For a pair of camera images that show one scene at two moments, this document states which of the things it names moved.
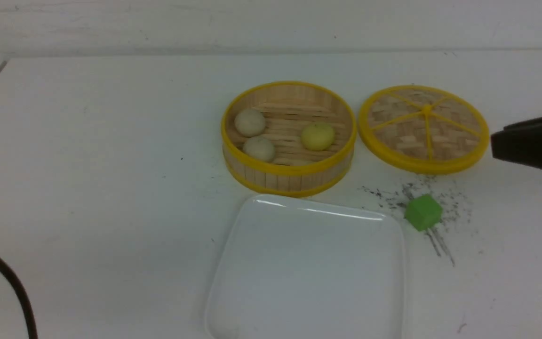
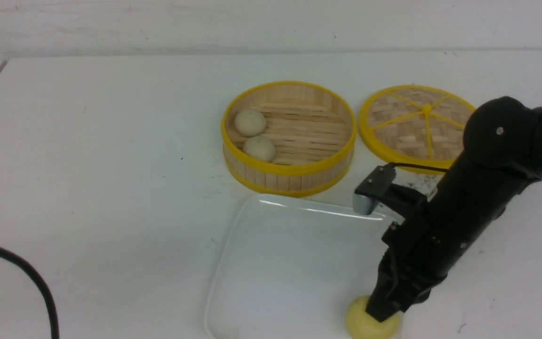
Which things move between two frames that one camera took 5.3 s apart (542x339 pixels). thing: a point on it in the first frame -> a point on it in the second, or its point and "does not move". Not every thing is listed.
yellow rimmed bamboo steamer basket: x=288 y=139 does not move
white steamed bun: x=259 y=149 does not move
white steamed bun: x=249 y=123 does not move
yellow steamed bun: x=317 y=136 -> x=360 y=325
